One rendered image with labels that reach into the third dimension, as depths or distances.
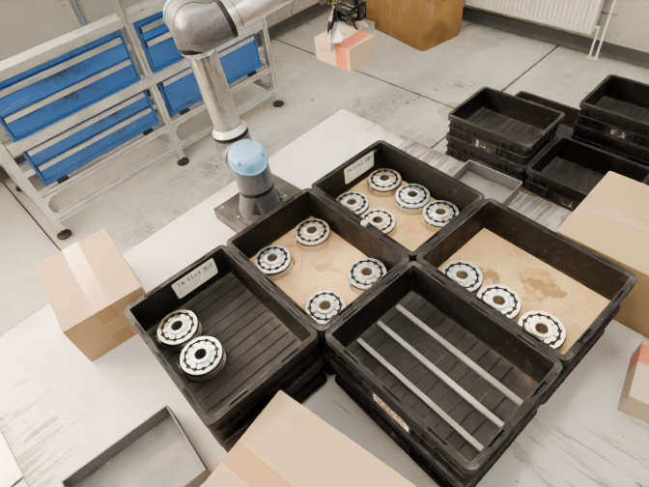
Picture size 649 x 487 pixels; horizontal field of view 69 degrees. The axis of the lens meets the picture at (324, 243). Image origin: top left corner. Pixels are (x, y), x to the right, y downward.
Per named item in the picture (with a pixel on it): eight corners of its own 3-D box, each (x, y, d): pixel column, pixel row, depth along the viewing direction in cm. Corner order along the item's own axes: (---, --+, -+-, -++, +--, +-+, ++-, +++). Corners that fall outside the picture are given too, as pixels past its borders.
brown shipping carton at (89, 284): (162, 318, 141) (141, 286, 129) (91, 362, 133) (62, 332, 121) (126, 260, 158) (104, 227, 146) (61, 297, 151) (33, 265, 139)
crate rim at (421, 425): (323, 339, 107) (321, 333, 105) (412, 264, 118) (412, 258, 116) (470, 479, 84) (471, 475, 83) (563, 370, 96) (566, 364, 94)
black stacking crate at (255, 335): (141, 335, 124) (123, 310, 116) (234, 271, 136) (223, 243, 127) (223, 448, 102) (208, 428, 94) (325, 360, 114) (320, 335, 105)
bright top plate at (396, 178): (361, 179, 149) (361, 178, 149) (386, 165, 152) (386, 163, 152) (381, 195, 143) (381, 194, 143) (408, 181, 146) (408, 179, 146)
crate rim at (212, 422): (125, 315, 117) (121, 309, 115) (225, 247, 129) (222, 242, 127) (211, 433, 95) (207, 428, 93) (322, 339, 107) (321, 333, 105)
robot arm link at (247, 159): (244, 200, 149) (233, 164, 140) (231, 179, 158) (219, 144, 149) (279, 186, 152) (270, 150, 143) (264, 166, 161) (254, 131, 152)
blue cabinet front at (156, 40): (170, 116, 288) (132, 22, 247) (260, 66, 318) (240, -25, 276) (172, 117, 286) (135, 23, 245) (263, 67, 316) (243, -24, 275)
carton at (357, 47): (317, 59, 164) (314, 38, 159) (340, 44, 169) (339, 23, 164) (351, 71, 156) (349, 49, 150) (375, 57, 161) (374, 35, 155)
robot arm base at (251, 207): (231, 210, 162) (223, 187, 155) (264, 187, 169) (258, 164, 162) (259, 228, 154) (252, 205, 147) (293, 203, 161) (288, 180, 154)
